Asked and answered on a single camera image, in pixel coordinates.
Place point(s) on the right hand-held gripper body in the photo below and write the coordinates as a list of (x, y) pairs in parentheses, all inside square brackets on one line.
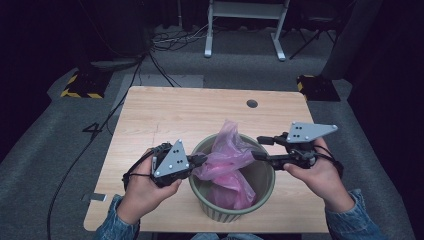
[(306, 131)]

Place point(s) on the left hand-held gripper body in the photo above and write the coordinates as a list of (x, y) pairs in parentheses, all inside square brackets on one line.
[(171, 163)]

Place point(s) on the pink plastic bag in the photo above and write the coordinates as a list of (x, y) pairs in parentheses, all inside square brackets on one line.
[(226, 156)]

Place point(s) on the green plastic bin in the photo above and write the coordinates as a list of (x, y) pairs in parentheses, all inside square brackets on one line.
[(218, 215)]

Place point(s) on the person's left hand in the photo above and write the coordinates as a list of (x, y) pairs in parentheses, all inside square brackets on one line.
[(143, 195)]

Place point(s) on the person's right hand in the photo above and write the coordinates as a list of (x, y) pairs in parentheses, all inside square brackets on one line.
[(323, 181)]

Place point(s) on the black yellow striped base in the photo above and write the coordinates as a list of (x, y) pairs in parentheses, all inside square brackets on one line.
[(85, 85), (318, 88)]

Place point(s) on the person's legs in jeans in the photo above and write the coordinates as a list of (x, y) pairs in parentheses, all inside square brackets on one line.
[(226, 237)]

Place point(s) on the grey tape strip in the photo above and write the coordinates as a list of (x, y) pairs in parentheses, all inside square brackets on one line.
[(95, 197)]

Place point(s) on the black folding stand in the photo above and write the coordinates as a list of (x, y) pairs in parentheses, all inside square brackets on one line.
[(311, 38)]

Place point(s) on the grey curtain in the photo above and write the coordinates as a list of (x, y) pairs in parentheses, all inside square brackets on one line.
[(350, 40)]

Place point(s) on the white metal stand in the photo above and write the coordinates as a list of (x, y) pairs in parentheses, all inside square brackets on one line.
[(245, 10)]

